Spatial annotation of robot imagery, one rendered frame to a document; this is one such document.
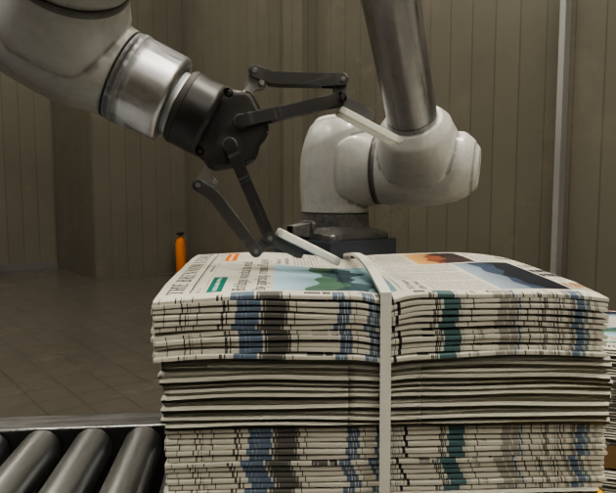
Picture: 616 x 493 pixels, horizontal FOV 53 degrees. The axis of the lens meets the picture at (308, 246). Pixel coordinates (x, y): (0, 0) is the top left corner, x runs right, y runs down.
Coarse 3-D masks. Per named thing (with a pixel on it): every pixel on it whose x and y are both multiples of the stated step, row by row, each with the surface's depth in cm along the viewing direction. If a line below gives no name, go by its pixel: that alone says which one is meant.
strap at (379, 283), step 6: (348, 252) 73; (354, 252) 70; (360, 258) 63; (366, 258) 63; (366, 264) 59; (372, 264) 59; (372, 270) 57; (372, 276) 55; (378, 276) 55; (378, 282) 53; (384, 282) 53; (378, 288) 51; (384, 288) 51
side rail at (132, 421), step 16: (48, 416) 86; (64, 416) 86; (80, 416) 86; (96, 416) 86; (112, 416) 86; (128, 416) 86; (144, 416) 86; (160, 416) 86; (0, 432) 81; (16, 432) 81; (64, 432) 82; (112, 432) 83; (128, 432) 83; (160, 432) 83; (16, 448) 82; (64, 448) 82; (112, 448) 83; (160, 464) 84; (160, 480) 84
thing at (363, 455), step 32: (352, 288) 53; (416, 288) 53; (352, 320) 50; (416, 320) 50; (352, 352) 51; (416, 352) 51; (352, 384) 51; (416, 384) 51; (352, 416) 51; (416, 416) 52; (352, 448) 52; (416, 448) 52; (352, 480) 53; (416, 480) 53
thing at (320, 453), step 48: (192, 288) 54; (240, 288) 53; (288, 288) 53; (336, 288) 53; (192, 336) 50; (240, 336) 50; (288, 336) 50; (336, 336) 50; (192, 384) 51; (240, 384) 51; (288, 384) 51; (336, 384) 51; (192, 432) 51; (240, 432) 52; (288, 432) 52; (336, 432) 52; (192, 480) 52; (240, 480) 52; (288, 480) 52; (336, 480) 52
